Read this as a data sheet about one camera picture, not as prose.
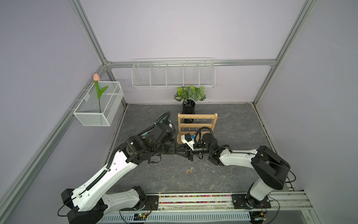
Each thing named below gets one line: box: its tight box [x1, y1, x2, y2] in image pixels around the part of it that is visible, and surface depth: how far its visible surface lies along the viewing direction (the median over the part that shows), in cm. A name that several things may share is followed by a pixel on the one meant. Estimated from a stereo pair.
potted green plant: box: [173, 85, 207, 124], surface depth 95 cm
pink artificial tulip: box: [93, 73, 109, 114], surface depth 82 cm
